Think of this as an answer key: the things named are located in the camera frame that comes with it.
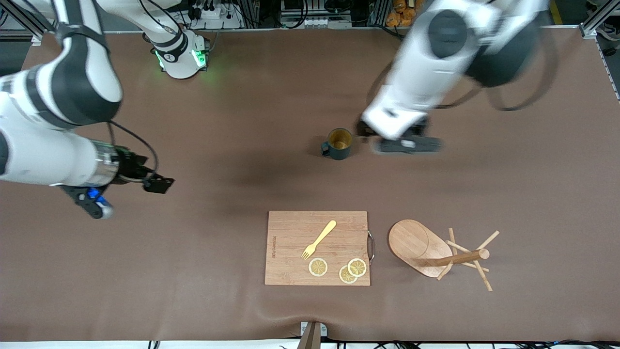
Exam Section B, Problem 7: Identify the dark teal mug yellow inside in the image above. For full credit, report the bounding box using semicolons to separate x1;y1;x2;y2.
321;127;353;161

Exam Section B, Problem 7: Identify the wooden mug tree rack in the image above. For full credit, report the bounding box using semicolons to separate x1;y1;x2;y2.
387;219;500;292

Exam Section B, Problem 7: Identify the brown table mat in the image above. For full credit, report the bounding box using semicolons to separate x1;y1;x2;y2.
0;27;620;342

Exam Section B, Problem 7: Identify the orange toy bread pile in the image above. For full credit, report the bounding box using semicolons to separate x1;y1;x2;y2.
386;0;427;27

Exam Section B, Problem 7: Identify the yellow plastic fork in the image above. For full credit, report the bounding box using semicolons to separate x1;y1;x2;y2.
301;220;337;261

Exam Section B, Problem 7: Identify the grey control box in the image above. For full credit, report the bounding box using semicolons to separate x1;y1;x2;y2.
280;0;353;29

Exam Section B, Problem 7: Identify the wooden cutting board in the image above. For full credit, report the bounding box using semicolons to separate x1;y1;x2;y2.
264;210;376;286

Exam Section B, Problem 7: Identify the white power strip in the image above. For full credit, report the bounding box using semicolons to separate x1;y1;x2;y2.
189;4;244;30

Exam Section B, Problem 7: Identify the aluminium frame profile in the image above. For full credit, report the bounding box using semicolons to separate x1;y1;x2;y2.
579;0;620;102
0;0;59;45

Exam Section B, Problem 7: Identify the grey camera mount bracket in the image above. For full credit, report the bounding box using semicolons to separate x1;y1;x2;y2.
296;321;327;349

